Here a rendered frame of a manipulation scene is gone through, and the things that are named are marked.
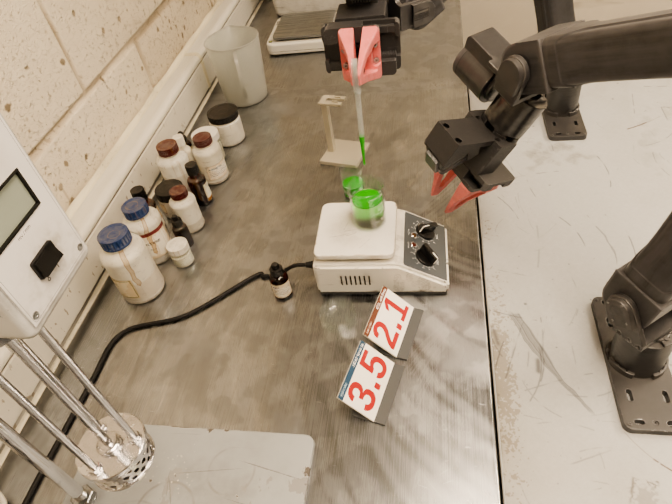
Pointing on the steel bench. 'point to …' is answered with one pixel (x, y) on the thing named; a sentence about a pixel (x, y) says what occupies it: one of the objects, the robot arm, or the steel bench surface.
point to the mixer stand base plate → (218, 469)
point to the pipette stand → (345, 150)
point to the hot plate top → (325, 250)
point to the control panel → (422, 244)
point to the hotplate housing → (377, 273)
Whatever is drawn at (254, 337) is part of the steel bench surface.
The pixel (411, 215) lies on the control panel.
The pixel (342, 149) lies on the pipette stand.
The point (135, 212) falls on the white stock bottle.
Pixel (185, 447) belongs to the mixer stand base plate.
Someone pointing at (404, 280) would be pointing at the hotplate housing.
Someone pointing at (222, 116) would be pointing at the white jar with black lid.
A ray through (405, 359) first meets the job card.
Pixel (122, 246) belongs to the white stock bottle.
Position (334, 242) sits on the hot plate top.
